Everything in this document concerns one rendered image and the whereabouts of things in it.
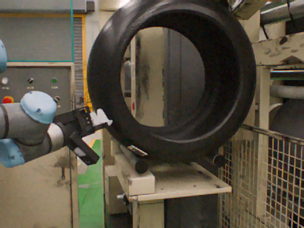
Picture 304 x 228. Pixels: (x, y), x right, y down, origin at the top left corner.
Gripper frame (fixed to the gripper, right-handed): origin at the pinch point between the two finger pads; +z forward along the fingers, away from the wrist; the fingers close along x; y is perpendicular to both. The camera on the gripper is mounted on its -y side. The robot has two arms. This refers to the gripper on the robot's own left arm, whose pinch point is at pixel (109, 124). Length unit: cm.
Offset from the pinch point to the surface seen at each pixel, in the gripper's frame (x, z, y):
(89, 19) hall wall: 595, 661, 323
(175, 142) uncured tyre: -11.3, 14.0, -13.2
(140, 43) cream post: 7, 41, 28
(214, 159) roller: -16.0, 25.6, -24.3
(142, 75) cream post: 11.1, 40.0, 14.7
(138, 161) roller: -0.6, 5.6, -14.6
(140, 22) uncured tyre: -17.4, 10.8, 26.1
